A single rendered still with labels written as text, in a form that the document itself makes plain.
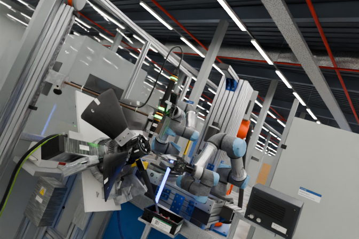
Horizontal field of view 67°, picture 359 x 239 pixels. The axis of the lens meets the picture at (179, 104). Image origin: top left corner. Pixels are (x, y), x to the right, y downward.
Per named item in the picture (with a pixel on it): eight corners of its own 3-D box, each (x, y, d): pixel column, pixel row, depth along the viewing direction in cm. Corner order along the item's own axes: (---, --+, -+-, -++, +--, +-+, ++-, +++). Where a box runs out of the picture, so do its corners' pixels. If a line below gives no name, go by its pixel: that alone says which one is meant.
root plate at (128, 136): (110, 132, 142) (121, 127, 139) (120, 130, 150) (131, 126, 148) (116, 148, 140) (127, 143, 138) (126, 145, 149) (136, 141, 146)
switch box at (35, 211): (22, 214, 149) (39, 176, 152) (37, 213, 157) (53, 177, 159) (37, 227, 141) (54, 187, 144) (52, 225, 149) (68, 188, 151)
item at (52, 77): (42, 80, 152) (48, 67, 153) (47, 82, 159) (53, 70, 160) (59, 87, 152) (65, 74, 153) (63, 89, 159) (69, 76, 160)
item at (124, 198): (115, 205, 149) (111, 193, 150) (121, 202, 154) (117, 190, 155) (126, 201, 146) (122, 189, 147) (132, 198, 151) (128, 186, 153)
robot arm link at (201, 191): (192, 196, 167) (198, 179, 168) (207, 204, 161) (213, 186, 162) (186, 196, 160) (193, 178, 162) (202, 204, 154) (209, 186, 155)
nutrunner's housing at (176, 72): (146, 136, 155) (176, 64, 160) (146, 136, 159) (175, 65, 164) (153, 138, 155) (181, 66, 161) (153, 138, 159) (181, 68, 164)
